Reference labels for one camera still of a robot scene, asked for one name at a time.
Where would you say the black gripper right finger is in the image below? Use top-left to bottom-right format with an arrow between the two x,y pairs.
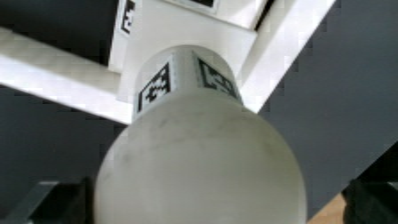
343,180 -> 398,224

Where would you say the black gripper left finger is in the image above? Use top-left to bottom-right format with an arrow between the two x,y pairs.
4,177 -> 95,224

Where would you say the white lamp bulb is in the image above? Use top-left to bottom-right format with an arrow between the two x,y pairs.
95,46 -> 308,224

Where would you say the white lamp base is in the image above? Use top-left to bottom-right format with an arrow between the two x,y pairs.
109,0 -> 269,103

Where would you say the white U-shaped fence frame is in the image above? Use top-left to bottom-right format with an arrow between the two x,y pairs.
0,0 -> 338,123

